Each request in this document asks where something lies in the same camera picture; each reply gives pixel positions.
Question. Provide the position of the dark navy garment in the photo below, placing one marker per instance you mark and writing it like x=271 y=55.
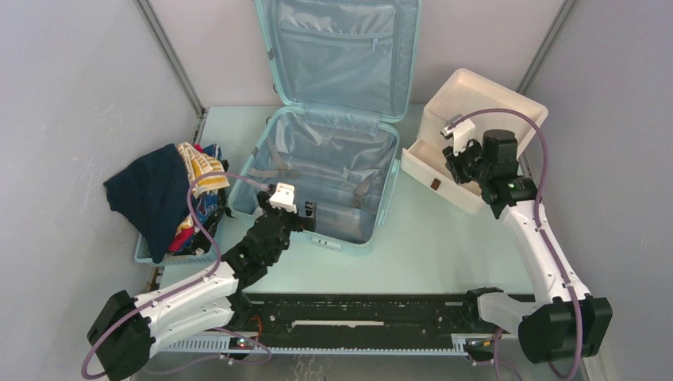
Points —
x=151 y=193

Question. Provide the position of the yellow white striped garment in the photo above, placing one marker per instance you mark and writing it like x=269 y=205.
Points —
x=198 y=163

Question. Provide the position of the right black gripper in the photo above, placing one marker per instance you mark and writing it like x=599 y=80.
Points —
x=452 y=161

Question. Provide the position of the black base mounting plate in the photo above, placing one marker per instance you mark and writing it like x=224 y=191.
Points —
x=370 y=322

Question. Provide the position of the cream plastic drawer cabinet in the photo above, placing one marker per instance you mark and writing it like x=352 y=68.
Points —
x=465 y=92

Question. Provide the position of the aluminium frame rail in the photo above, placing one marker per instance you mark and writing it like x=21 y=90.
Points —
x=131 y=330

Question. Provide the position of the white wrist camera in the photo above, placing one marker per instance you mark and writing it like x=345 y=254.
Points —
x=460 y=130
x=283 y=197

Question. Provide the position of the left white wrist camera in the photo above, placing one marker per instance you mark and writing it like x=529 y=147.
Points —
x=283 y=197

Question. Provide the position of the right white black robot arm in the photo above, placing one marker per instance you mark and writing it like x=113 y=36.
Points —
x=536 y=263

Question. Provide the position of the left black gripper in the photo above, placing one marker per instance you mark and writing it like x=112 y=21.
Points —
x=300 y=222

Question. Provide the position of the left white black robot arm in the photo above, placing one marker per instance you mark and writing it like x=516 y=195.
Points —
x=200 y=289

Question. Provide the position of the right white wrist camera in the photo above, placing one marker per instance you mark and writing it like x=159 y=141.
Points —
x=460 y=130

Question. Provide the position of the light blue ribbed suitcase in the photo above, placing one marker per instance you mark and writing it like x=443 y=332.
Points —
x=343 y=70

